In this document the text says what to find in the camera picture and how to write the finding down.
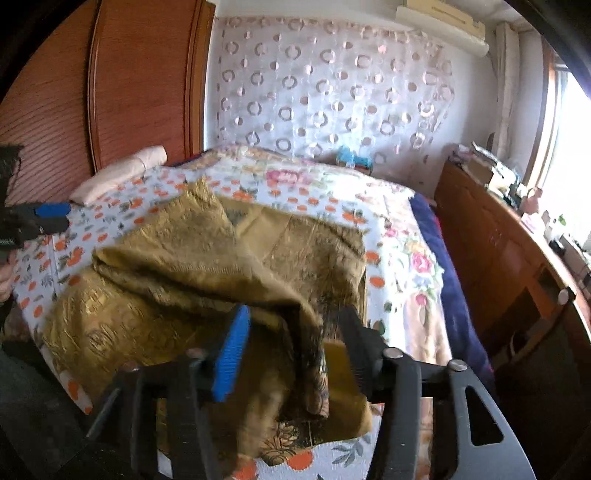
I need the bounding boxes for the golden brown patterned garment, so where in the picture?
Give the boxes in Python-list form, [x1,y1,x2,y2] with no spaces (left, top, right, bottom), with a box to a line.
[43,181,373,468]

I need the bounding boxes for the pink figurine on cabinet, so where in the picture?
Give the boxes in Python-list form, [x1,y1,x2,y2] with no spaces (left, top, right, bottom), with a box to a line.
[520,187,543,215]

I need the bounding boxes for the long wooden side cabinet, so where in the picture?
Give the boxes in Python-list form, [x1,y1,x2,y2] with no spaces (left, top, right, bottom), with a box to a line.
[435,162,590,357]

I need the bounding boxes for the red-brown louvered wooden wardrobe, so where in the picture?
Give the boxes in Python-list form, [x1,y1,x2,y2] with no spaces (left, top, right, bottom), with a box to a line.
[1,1,215,204]

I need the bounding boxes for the sheer circle-pattern curtain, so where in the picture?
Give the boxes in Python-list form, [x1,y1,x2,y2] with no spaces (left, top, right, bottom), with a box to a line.
[211,16,455,185]

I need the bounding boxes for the pale pink pillow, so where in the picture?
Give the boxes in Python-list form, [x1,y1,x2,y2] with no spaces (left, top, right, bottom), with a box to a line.
[69,146,167,206]

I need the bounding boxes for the small bottles on cabinet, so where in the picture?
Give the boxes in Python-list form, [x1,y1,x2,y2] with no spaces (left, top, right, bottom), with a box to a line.
[542,210,566,244]

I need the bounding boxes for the window with wooden frame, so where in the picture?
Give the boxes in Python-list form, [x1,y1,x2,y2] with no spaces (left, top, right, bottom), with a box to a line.
[525,41,590,243]

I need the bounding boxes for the dark blue blanket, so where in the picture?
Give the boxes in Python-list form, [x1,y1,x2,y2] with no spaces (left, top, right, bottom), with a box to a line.
[410,193,495,392]

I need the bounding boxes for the teal item on box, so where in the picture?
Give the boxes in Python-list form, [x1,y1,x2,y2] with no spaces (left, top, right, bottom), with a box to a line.
[335,146,373,173]

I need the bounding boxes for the pink floral quilt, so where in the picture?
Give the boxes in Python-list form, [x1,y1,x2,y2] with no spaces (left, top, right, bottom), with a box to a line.
[178,146,452,479]

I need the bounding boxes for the beige wall air conditioner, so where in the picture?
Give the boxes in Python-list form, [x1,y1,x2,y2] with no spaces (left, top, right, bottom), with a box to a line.
[394,0,490,58]

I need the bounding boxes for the person's left hand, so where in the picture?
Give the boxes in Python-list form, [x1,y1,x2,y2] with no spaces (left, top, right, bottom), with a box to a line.
[0,262,14,303]

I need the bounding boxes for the stack of papers and boxes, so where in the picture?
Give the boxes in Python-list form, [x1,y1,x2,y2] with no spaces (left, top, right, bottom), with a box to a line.
[450,142,521,196]

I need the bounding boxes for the gathered patterned window curtain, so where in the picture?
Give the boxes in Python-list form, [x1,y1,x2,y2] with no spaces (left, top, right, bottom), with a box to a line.
[493,22,520,160]

